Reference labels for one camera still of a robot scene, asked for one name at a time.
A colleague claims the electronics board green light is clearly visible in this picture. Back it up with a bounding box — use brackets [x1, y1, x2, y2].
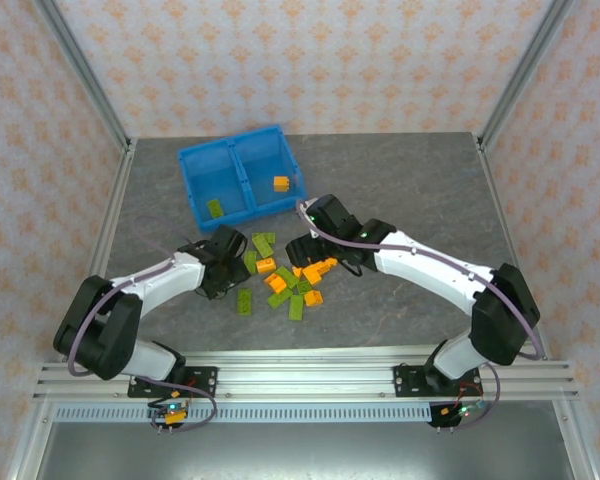
[429, 399, 487, 432]

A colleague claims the electronics board orange connector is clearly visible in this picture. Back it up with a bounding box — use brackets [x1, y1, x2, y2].
[147, 399, 190, 434]

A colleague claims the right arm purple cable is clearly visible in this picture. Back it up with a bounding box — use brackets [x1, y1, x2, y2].
[294, 198, 544, 431]

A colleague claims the aluminium base extrusion rail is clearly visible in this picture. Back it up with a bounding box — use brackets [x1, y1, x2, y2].
[32, 347, 581, 404]

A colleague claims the aluminium table side rail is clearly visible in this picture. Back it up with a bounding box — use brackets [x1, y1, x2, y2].
[472, 133, 552, 362]
[54, 138, 139, 362]

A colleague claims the aluminium frame post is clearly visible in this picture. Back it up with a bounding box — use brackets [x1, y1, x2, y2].
[31, 0, 134, 154]
[477, 0, 579, 151]

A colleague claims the grey metal sheet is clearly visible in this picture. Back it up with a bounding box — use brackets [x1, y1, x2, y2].
[27, 422, 579, 480]

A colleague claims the grey slotted cable duct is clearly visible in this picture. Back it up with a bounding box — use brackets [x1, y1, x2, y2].
[53, 403, 566, 425]

